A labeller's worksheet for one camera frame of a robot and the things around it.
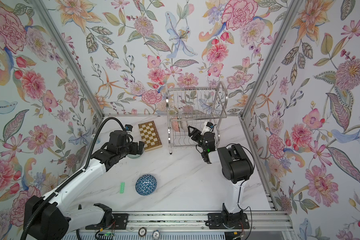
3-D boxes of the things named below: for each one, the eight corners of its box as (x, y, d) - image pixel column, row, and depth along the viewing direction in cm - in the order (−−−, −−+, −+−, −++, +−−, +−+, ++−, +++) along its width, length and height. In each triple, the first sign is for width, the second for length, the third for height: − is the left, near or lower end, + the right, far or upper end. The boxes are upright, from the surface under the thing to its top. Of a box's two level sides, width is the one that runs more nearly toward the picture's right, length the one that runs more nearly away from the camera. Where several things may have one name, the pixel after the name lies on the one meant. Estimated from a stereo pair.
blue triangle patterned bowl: (135, 195, 84) (133, 193, 80) (139, 177, 90) (137, 174, 87) (156, 195, 84) (155, 193, 80) (157, 177, 90) (157, 174, 87)
